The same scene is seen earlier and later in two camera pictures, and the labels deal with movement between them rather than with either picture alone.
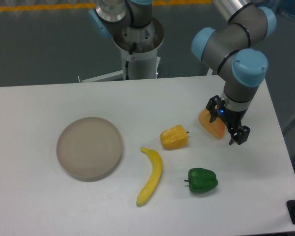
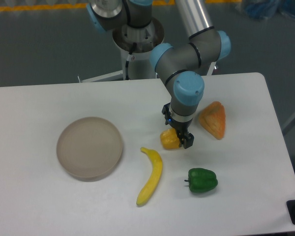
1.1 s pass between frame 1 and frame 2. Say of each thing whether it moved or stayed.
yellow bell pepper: stayed
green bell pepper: stayed
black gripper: moved
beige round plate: stayed
